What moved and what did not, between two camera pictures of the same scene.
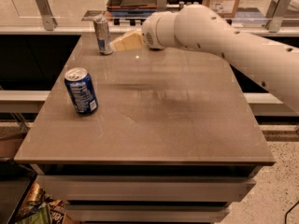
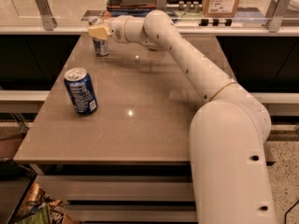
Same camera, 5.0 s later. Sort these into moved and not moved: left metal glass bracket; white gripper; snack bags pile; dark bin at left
Moved: white gripper
Not moved: dark bin at left; snack bags pile; left metal glass bracket
